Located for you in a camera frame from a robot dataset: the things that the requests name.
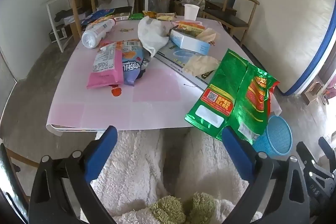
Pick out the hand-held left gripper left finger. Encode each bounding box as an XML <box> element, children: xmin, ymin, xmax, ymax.
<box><xmin>29</xmin><ymin>125</ymin><xmax>118</xmax><ymax>224</ymax></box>

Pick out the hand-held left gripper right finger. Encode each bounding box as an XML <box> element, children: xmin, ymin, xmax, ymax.
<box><xmin>221</xmin><ymin>126</ymin><xmax>311</xmax><ymax>224</ymax></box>

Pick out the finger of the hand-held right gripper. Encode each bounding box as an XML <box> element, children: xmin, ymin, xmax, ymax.
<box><xmin>296</xmin><ymin>141</ymin><xmax>332</xmax><ymax>182</ymax></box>
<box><xmin>319</xmin><ymin>137</ymin><xmax>336</xmax><ymax>161</ymax></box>

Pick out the blue plastic basket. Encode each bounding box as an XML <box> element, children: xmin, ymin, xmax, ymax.
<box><xmin>252</xmin><ymin>116</ymin><xmax>293</xmax><ymax>157</ymax></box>

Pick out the green snack bag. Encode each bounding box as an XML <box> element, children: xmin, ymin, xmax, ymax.
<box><xmin>184</xmin><ymin>49</ymin><xmax>280</xmax><ymax>145</ymax></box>

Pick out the pink snack bag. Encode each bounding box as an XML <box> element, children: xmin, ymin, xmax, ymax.
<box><xmin>87</xmin><ymin>40</ymin><xmax>124</xmax><ymax>90</ymax></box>

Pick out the white plastic bottle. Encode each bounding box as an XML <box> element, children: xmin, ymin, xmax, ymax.
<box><xmin>82</xmin><ymin>18</ymin><xmax>117</xmax><ymax>49</ymax></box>

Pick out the cardboard box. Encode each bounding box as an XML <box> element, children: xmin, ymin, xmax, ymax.
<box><xmin>304</xmin><ymin>81</ymin><xmax>324</xmax><ymax>105</ymax></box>

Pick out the purple chip bag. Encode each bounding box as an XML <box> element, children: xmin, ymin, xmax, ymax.
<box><xmin>119</xmin><ymin>40</ymin><xmax>150</xmax><ymax>86</ymax></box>

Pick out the flat printed box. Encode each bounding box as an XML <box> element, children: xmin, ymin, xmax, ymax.
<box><xmin>154</xmin><ymin>45</ymin><xmax>223</xmax><ymax>92</ymax></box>

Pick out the blue white tissue box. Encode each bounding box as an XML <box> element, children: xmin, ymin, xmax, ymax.
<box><xmin>169</xmin><ymin>29</ymin><xmax>211</xmax><ymax>54</ymax></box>

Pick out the microwave oven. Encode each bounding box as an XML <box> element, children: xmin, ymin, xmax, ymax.
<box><xmin>49</xmin><ymin>24</ymin><xmax>70</xmax><ymax>43</ymax></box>

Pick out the white plastic bag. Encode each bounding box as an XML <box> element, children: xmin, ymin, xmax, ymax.
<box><xmin>138</xmin><ymin>16</ymin><xmax>174</xmax><ymax>58</ymax></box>

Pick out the white mattress blue edge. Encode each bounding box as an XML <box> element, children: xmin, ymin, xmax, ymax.
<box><xmin>238</xmin><ymin>0</ymin><xmax>336</xmax><ymax>96</ymax></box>

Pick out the blue snack bag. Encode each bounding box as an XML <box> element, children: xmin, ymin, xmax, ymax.
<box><xmin>81</xmin><ymin>9</ymin><xmax>116</xmax><ymax>26</ymax></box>

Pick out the small printed box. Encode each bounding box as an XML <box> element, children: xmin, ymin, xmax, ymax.
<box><xmin>114</xmin><ymin>12</ymin><xmax>131</xmax><ymax>21</ymax></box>

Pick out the orange snack packet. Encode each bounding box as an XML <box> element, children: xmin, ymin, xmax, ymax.
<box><xmin>175</xmin><ymin>20</ymin><xmax>206</xmax><ymax>37</ymax></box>

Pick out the black cloth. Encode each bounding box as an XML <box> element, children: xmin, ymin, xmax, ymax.
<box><xmin>55</xmin><ymin>10</ymin><xmax>71</xmax><ymax>21</ymax></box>

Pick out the white paper cup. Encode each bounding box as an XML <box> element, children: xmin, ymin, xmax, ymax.
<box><xmin>184</xmin><ymin>4</ymin><xmax>200</xmax><ymax>21</ymax></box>

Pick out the white sheet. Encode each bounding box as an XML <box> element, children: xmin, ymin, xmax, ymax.
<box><xmin>97</xmin><ymin>0</ymin><xmax>135</xmax><ymax>12</ymax></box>

